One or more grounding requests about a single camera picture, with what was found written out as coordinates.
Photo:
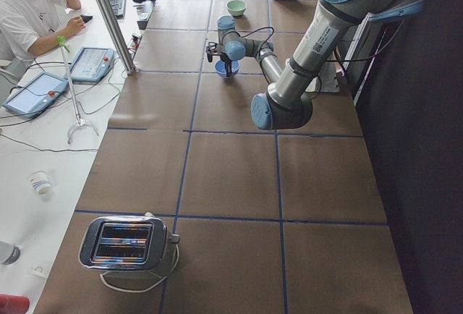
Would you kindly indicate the reacher grabber tool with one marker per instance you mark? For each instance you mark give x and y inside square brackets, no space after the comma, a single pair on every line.
[80,122]

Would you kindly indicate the black computer mouse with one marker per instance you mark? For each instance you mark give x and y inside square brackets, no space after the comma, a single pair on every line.
[86,18]

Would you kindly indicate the aluminium frame post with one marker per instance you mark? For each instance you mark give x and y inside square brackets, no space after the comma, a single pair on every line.
[116,35]

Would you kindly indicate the teach pendant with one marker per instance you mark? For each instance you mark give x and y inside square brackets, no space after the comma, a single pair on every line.
[91,65]
[35,97]

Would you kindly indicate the red can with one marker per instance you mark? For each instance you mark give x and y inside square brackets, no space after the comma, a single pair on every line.
[11,304]

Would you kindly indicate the grey bottle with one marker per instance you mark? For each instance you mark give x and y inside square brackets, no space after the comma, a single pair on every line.
[9,253]

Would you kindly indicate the far teach pendant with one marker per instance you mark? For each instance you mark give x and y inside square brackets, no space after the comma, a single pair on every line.
[91,65]

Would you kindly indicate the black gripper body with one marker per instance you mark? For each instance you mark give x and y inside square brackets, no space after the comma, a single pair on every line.
[227,64]

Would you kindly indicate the near teach pendant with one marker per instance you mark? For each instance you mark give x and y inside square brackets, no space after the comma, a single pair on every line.
[35,97]

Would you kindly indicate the blue bowl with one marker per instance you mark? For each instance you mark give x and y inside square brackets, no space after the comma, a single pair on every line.
[222,71]

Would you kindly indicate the black keyboard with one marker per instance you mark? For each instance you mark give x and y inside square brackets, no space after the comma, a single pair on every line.
[118,7]

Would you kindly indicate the paper cup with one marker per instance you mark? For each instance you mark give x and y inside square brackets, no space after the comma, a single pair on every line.
[39,182]

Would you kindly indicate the person in white shirt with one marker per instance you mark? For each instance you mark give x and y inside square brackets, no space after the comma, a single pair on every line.
[31,28]

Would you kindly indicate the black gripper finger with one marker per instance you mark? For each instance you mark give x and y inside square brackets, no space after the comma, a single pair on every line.
[209,53]
[228,69]

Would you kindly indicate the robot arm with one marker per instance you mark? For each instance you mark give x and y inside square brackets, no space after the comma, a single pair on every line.
[286,103]

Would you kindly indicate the silver toaster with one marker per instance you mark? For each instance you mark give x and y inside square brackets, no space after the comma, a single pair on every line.
[130,247]

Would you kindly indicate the green bowl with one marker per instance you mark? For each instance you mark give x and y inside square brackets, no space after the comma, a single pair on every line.
[236,8]

